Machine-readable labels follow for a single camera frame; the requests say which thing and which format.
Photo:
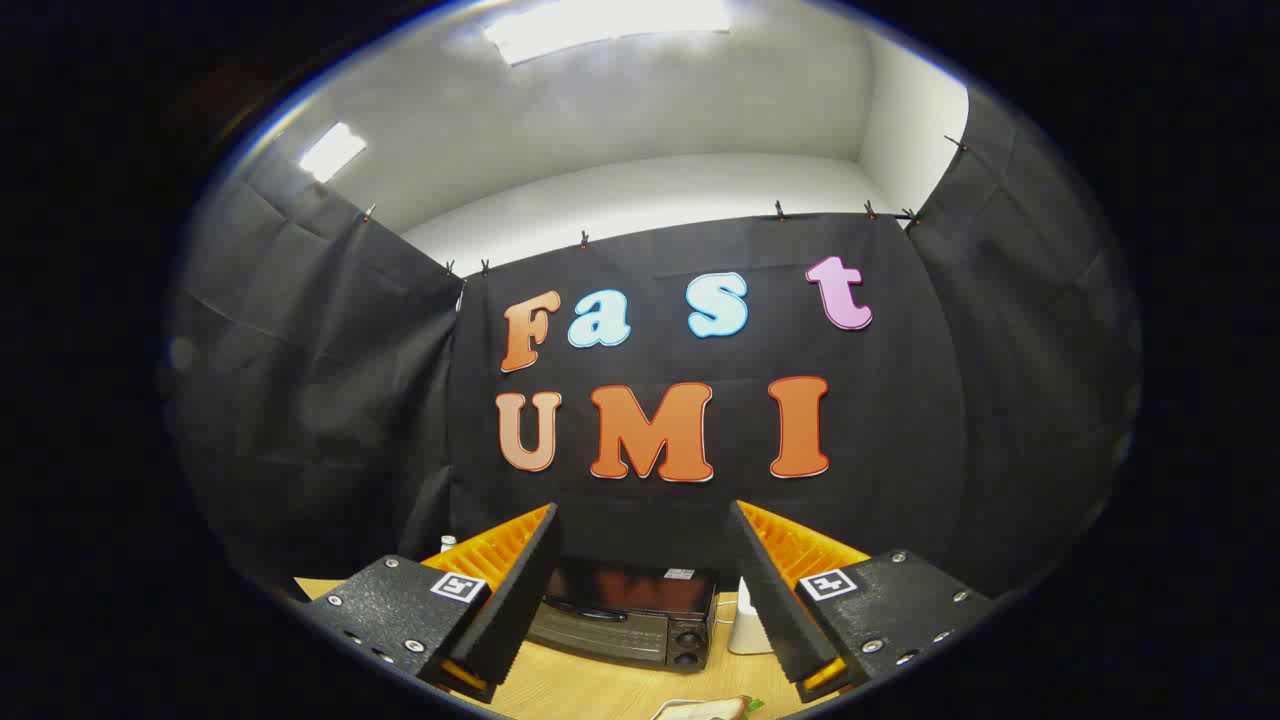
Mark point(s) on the small ceiling light panel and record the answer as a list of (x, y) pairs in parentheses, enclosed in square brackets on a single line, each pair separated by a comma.
[(332, 152)]

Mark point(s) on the black toaster oven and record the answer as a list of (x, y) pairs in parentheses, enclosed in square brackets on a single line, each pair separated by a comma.
[(620, 630)]

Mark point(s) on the white pop-up toaster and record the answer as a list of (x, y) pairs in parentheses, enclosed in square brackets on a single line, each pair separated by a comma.
[(745, 630)]

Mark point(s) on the bread and lettuce sandwich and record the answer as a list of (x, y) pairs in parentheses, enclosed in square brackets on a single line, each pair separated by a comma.
[(712, 710)]

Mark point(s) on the large ceiling light panel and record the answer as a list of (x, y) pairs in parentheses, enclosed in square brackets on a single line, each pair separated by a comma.
[(600, 25)]

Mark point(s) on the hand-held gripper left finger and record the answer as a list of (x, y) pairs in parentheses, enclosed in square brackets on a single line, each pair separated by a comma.
[(515, 600)]

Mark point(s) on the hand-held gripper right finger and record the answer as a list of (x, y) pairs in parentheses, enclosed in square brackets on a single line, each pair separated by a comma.
[(775, 600)]

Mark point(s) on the black backdrop cloth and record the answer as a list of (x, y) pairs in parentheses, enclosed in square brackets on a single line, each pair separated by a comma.
[(900, 420)]

